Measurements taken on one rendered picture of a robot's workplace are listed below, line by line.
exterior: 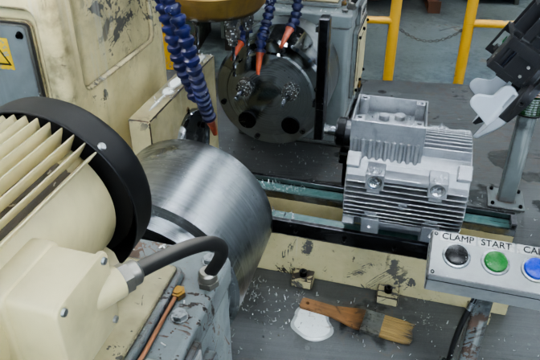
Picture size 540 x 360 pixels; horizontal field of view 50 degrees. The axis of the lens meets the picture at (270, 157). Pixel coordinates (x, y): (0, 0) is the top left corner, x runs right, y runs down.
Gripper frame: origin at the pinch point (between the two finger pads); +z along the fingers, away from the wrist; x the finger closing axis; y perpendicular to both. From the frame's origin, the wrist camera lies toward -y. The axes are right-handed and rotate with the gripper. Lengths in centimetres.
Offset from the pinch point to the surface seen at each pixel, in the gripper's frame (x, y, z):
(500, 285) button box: 22.1, -8.7, 8.1
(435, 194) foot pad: 3.6, -0.9, 12.3
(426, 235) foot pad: 3.7, -4.9, 19.9
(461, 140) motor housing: -5.1, -0.7, 6.0
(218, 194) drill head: 24.7, 28.2, 19.3
